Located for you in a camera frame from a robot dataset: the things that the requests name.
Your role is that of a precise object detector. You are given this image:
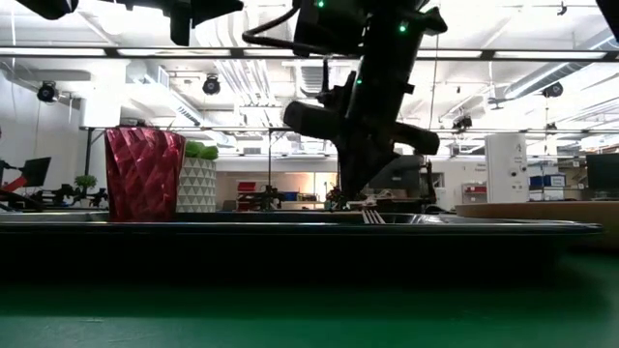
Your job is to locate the small potted background plant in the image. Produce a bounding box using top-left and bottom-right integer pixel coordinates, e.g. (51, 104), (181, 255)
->
(74, 174), (99, 195)

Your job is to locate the white pot with succulent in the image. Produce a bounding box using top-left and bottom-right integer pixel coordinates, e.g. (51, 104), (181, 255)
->
(175, 139), (221, 215)

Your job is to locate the wooden plate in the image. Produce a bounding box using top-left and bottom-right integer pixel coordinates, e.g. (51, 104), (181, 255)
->
(454, 199), (619, 252)

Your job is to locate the white pillar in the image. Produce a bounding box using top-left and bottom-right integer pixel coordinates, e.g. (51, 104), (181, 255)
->
(484, 132), (531, 205)

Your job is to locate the metal fork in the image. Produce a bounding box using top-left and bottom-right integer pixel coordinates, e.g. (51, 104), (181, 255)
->
(361, 206), (388, 225)

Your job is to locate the black desk monitor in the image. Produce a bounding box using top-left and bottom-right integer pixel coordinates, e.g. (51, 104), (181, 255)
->
(585, 153), (619, 192)

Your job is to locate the tilted black monitor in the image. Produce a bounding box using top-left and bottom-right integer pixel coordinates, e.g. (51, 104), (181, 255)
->
(19, 156), (53, 189)

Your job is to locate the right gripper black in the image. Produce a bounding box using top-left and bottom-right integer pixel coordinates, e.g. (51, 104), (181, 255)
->
(282, 71), (441, 200)

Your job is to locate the black plastic tray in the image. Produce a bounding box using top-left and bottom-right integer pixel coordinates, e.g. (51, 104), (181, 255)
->
(0, 211), (604, 287)

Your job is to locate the blue storage bins rack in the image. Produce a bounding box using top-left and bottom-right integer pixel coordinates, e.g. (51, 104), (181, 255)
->
(528, 173), (568, 202)

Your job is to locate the shelf with red bins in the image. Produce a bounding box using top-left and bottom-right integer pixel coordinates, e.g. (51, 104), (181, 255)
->
(460, 182), (487, 205)

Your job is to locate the red faceted cup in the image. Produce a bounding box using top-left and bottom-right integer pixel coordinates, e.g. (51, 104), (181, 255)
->
(103, 126), (188, 223)

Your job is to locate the overhead light bar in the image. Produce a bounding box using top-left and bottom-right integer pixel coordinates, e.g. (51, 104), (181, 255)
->
(0, 44), (619, 63)

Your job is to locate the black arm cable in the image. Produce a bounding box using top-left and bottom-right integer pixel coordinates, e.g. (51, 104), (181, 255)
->
(241, 4), (335, 57)

